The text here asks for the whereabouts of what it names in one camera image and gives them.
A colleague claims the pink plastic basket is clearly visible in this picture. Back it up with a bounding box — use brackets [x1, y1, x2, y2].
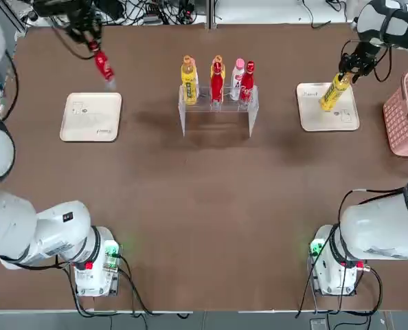
[382, 70, 408, 158]

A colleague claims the aluminium frame post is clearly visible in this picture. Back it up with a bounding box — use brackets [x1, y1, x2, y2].
[206, 0, 216, 30]

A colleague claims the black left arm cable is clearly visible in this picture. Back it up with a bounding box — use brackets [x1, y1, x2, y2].
[54, 252, 194, 318]

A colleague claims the white bottle pink cap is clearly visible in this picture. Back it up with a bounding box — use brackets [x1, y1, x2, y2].
[230, 58, 245, 101]

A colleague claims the tangled black cable bundle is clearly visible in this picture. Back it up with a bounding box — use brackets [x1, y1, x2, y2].
[97, 0, 207, 25]

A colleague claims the cream rabbit print tray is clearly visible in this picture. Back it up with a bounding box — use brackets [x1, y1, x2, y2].
[59, 91, 123, 143]
[295, 82, 361, 133]

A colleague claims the clear acrylic stepped shelf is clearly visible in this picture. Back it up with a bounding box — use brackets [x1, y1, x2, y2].
[178, 84, 260, 138]

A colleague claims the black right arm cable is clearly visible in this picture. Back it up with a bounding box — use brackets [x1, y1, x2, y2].
[295, 185, 408, 317]

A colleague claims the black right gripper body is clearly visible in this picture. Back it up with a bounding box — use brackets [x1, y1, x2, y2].
[348, 41, 380, 69]

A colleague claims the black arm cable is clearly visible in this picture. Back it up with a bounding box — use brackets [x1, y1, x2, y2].
[295, 185, 408, 317]
[54, 252, 194, 318]

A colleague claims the red cola bottle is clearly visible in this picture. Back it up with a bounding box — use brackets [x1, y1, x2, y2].
[89, 40, 118, 92]
[240, 60, 257, 104]
[209, 61, 225, 105]

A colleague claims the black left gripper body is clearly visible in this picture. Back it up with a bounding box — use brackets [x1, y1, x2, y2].
[61, 0, 102, 35]

